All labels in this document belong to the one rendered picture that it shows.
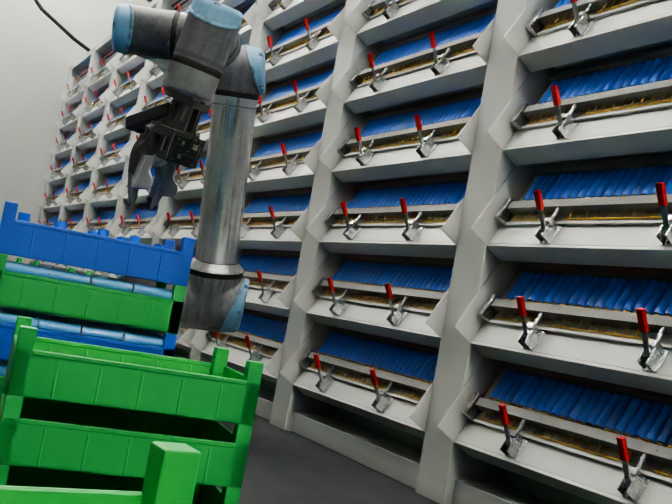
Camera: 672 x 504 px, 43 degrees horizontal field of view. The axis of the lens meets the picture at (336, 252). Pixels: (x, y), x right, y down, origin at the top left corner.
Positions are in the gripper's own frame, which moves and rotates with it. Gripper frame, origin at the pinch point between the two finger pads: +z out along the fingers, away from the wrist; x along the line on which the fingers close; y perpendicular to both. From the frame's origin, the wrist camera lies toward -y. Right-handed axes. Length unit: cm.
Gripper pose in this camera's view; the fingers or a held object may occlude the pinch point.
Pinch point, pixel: (140, 198)
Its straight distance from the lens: 157.2
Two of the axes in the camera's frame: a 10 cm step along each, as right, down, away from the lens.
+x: 6.2, 1.7, 7.6
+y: 6.9, 3.3, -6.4
